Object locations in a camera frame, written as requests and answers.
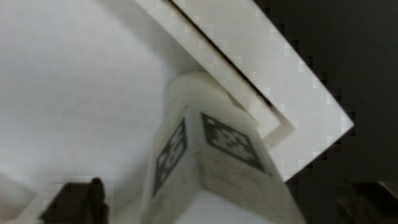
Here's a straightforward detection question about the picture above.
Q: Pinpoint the white L-shaped fence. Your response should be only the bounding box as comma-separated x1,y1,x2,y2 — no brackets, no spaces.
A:
170,0,356,183

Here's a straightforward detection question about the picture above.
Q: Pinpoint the white square table top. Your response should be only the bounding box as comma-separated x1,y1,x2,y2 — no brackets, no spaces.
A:
0,0,298,224

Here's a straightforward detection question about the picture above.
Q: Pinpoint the white table leg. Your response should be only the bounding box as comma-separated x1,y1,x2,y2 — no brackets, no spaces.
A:
115,72,307,224

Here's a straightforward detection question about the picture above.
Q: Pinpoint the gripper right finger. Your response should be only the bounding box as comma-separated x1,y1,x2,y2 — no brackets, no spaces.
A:
333,182,398,224

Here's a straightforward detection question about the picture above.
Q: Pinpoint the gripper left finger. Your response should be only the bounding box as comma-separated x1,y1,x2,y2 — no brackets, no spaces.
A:
13,177,111,224

